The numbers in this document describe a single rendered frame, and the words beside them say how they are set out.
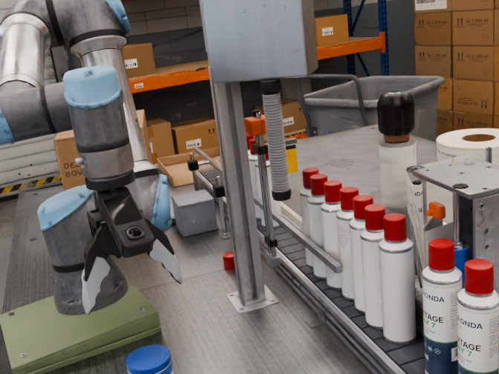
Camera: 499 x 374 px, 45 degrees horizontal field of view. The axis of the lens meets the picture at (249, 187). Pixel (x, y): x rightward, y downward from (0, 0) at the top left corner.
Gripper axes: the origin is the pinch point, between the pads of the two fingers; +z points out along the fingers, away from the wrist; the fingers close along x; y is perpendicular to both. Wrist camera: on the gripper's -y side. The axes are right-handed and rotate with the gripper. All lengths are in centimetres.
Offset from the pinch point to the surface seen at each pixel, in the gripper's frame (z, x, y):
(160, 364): 9.9, -0.9, -3.2
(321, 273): 10.6, -37.9, 7.6
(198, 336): 16.9, -12.5, 11.7
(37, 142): 56, -40, 454
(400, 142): -7, -70, 21
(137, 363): 9.9, 2.1, -0.8
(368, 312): 9.2, -34.4, -11.8
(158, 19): -31, -170, 466
